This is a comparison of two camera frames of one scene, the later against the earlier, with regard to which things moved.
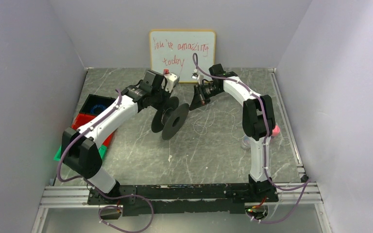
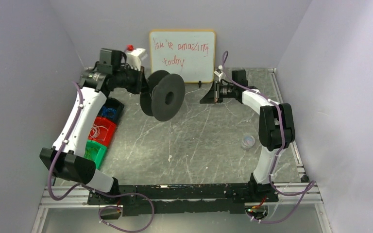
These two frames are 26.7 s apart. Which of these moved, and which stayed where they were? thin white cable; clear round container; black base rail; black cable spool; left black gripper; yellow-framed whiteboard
Moved: left black gripper; black cable spool; thin white cable
Stayed: yellow-framed whiteboard; black base rail; clear round container
